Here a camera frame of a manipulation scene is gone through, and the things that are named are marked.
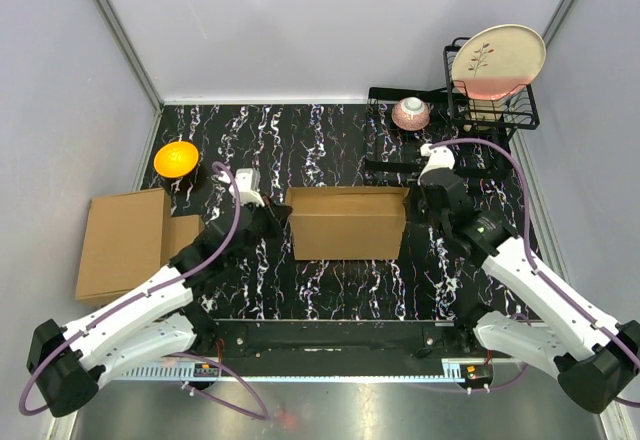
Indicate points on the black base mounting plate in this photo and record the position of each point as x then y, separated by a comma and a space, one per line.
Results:
244, 338

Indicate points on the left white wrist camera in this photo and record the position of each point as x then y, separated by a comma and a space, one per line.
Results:
247, 182

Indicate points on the brown cardboard box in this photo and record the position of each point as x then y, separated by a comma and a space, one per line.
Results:
347, 223
128, 238

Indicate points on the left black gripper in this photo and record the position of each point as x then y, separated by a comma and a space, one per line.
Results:
276, 215

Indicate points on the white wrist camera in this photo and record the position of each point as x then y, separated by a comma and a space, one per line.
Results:
436, 158
247, 182

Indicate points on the beige plate with leaf pattern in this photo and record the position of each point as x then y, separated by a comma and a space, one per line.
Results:
498, 62

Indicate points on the beige cup in rack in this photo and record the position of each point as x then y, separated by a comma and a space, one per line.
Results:
485, 110

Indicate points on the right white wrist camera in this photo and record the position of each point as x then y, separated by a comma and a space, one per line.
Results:
436, 158

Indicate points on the orange bowl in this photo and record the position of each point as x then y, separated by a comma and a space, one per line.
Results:
176, 159

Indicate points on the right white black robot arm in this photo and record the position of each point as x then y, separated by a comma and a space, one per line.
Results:
592, 355

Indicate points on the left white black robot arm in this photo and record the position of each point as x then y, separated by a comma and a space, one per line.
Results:
162, 317

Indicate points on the black wire dish rack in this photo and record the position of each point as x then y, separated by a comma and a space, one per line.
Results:
392, 155

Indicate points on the closed brown cardboard box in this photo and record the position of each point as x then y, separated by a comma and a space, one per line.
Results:
128, 238

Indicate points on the pink patterned ceramic bowl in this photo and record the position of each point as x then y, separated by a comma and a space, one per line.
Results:
411, 114

